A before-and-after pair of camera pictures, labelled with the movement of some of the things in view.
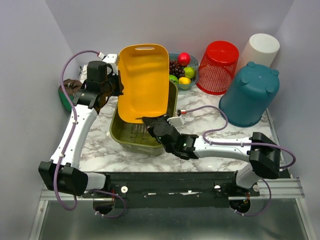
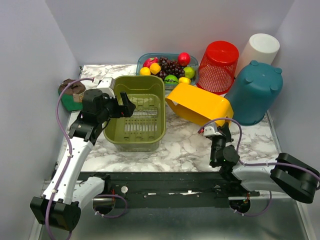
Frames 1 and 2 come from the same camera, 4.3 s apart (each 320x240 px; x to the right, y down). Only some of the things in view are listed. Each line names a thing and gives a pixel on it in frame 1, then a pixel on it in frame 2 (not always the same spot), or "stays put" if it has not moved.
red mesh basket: [217, 67] stays put
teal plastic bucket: [249, 94] stays put
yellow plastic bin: [144, 75] -> [199, 103]
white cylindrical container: [261, 49] stays put
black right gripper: [150, 122] -> [226, 134]
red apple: [184, 59] stays put
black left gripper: [120, 86] -> [126, 110]
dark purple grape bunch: [176, 69] stays put
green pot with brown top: [71, 86] stays put
